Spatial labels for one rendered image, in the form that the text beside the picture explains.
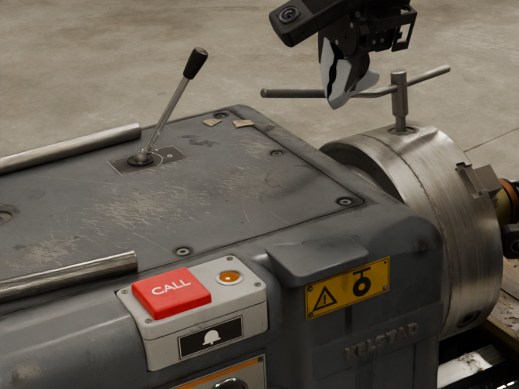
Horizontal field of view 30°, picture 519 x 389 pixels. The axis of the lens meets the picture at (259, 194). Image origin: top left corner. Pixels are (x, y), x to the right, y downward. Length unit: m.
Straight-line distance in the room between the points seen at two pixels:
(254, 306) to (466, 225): 0.40
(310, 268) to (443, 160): 0.37
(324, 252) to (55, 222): 0.31
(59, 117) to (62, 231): 3.78
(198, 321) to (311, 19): 0.37
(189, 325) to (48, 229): 0.25
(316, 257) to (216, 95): 3.98
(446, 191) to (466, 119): 3.37
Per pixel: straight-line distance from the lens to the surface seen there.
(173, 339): 0.93
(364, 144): 1.30
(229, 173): 1.19
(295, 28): 1.09
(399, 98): 1.32
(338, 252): 1.01
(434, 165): 1.29
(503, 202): 1.46
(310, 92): 1.21
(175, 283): 0.95
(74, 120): 4.82
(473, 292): 1.31
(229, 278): 0.97
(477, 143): 4.38
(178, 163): 1.23
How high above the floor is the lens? 1.77
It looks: 27 degrees down
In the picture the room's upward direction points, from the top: 3 degrees counter-clockwise
